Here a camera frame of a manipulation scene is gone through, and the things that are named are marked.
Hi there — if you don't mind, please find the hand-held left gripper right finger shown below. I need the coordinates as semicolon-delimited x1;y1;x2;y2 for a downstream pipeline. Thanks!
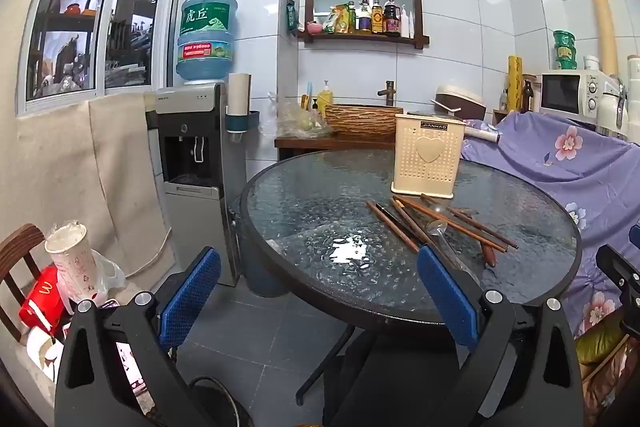
416;245;585;427

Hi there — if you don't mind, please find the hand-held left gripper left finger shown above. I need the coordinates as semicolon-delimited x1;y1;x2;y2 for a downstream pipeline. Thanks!
54;247;222;427

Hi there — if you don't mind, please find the slim metal spoon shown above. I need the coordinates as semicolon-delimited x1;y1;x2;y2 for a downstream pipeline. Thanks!
425;207;482;286

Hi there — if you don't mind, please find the set of chopsticks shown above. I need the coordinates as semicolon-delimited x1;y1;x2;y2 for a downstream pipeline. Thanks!
365;193;519;258

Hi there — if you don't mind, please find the cream plastic utensil holder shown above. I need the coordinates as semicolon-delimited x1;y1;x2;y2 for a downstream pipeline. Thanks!
391;113;467;200

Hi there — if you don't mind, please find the green yellow cushion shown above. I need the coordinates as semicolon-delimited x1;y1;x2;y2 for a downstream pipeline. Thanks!
575;314;627;366

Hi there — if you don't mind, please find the dark trash bin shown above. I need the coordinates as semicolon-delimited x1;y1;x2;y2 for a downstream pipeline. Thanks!
231;207;289;299

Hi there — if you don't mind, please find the white plastic bag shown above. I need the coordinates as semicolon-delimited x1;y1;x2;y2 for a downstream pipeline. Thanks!
50;251;129;314

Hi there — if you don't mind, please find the grey water dispenser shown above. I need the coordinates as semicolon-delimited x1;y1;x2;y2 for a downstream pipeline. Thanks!
145;82;251;289

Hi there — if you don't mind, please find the purple floral cloth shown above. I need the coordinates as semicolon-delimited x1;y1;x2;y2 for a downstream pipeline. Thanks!
457;109;640;339

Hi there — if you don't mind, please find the person's black trouser leg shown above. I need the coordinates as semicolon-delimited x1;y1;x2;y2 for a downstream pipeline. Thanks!
320;332;451;427

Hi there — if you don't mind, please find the large printed paper cup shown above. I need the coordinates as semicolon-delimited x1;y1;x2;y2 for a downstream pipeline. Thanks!
45;221;104;309

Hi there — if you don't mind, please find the white thermos pot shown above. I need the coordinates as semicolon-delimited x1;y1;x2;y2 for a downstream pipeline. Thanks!
597;79;630;138

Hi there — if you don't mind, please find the red paper bag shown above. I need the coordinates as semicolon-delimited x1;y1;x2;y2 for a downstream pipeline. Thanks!
19;267;69;339

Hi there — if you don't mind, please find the white paper bag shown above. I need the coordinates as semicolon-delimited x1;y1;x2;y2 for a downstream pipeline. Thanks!
25;326;67;384

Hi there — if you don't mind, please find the beige felt cloth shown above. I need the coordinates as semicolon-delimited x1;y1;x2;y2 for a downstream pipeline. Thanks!
89;94;174;279
0;104;128;273

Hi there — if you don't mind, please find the white microwave oven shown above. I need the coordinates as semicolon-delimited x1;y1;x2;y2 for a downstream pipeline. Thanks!
539;71;622;128

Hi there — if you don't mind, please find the white pan with glass lid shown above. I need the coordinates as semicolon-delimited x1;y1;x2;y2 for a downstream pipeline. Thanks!
407;109;503;146

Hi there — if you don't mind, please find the wooden chair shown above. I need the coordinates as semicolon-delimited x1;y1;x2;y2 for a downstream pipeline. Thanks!
0;223;49;344

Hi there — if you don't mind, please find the teal cup holder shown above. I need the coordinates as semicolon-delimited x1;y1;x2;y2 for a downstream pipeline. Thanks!
225;109;261;142

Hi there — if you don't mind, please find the brown white rice cooker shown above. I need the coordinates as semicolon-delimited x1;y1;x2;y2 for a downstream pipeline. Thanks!
432;85;485;121

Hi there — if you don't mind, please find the woven pattern wash basin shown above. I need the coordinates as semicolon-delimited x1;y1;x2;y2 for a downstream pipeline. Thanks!
325;104;406;140

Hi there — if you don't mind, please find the yellow roll box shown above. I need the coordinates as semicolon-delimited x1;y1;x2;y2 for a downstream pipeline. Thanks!
507;55;524;112

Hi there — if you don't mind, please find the wooden washstand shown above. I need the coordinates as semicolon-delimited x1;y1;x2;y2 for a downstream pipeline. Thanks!
274;134;401;160

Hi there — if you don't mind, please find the clear plastic bag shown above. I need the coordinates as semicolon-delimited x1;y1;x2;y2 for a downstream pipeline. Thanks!
267;94;334;140

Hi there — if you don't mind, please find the tall beige paper cup sleeve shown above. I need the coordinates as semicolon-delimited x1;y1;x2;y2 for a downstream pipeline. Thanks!
587;0;619;78

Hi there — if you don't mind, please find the bronze faucet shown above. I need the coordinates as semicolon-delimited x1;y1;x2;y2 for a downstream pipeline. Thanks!
377;80;399;108

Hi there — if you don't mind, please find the white paper cup sleeve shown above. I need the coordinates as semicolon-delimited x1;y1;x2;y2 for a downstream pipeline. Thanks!
227;73;252;115

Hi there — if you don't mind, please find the yellow soap pump bottle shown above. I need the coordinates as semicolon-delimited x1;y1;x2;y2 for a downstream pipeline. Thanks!
317;80;335;118

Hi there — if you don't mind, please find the blue water jug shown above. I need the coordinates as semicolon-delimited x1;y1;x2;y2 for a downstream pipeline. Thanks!
175;0;239;86

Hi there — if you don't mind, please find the dark soy sauce bottle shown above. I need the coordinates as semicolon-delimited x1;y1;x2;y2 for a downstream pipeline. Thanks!
384;0;402;36

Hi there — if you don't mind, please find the sliding aluminium window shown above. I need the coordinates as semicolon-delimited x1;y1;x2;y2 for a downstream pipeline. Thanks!
17;0;185;116

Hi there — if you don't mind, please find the white power cable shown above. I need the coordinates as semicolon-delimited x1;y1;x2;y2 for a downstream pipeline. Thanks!
125;227;174;279

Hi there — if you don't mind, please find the black cable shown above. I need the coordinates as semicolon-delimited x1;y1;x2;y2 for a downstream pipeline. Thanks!
190;374;257;427

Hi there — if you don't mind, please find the black table leg frame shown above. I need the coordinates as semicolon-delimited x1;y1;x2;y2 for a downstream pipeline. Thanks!
295;323;382;407

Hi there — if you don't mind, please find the wooden wall shelf with mirror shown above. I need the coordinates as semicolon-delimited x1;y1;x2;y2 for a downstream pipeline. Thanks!
297;0;431;51

